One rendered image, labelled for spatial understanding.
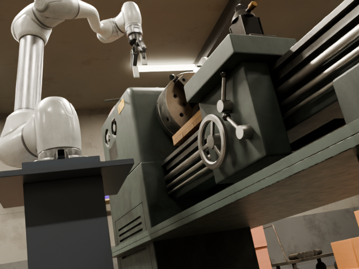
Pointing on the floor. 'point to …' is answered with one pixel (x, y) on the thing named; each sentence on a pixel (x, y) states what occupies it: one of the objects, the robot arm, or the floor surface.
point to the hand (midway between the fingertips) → (140, 69)
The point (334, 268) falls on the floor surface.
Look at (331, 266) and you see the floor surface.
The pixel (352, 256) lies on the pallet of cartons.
